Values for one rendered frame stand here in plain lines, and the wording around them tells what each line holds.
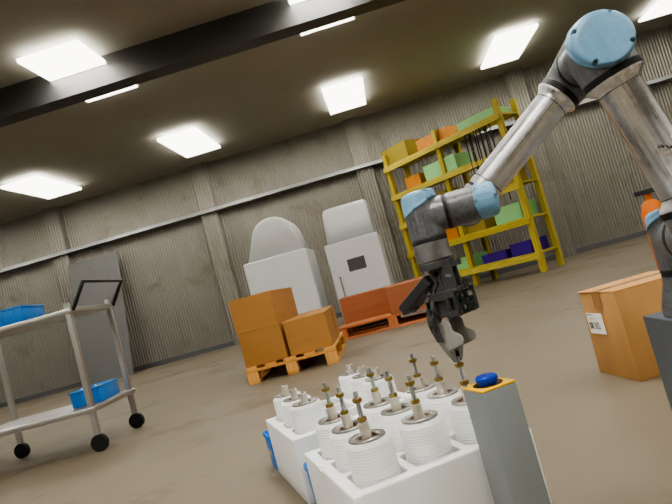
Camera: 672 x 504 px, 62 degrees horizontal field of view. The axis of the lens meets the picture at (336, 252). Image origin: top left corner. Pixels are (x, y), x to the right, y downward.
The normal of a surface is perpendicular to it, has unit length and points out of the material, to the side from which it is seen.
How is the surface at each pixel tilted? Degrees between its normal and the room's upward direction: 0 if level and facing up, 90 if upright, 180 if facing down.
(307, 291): 90
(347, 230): 72
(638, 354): 90
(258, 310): 90
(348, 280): 90
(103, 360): 78
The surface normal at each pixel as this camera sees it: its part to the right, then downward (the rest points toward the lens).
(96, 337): -0.15, -0.24
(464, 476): 0.29, -0.14
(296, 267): -0.10, -0.04
